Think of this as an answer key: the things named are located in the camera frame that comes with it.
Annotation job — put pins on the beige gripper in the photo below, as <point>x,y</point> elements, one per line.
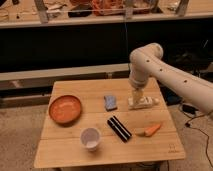
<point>137,94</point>

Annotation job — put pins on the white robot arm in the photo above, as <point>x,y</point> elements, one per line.
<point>146,61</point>

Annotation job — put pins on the orange carrot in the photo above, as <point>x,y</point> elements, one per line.
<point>150,131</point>

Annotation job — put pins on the black striped case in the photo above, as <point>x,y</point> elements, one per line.
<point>120,130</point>

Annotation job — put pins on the black power adapter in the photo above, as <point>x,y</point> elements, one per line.
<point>188,109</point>

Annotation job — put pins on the wooden table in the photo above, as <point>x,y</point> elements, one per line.
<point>61,146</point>

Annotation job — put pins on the white paper cup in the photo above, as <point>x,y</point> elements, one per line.
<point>90,138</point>

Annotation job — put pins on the orange bowl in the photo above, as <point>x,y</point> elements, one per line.
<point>65,109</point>

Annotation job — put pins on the orange object on shelf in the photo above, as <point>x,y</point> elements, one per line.
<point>107,7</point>

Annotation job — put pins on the long wooden beam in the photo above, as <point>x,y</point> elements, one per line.
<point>44,78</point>

